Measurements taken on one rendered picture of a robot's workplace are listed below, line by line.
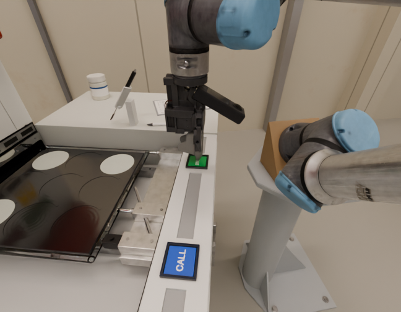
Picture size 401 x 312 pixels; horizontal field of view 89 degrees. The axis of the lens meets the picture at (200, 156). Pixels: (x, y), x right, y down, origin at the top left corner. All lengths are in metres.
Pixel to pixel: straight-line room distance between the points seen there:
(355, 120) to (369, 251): 1.36
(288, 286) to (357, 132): 1.07
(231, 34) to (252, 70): 2.17
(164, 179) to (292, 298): 1.05
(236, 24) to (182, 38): 0.12
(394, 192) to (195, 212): 0.31
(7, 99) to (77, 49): 1.60
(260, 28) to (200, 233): 0.33
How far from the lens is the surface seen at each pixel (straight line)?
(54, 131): 0.87
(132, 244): 0.46
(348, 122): 0.56
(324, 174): 0.45
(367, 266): 1.76
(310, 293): 1.49
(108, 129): 0.75
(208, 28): 0.34
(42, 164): 0.79
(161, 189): 0.59
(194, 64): 0.40
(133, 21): 2.25
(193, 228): 0.41
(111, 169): 0.66
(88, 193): 0.61
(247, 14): 0.30
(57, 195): 0.65
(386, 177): 0.36
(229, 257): 1.47
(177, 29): 0.40
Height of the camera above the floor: 1.29
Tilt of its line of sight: 36 degrees down
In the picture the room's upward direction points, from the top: straight up
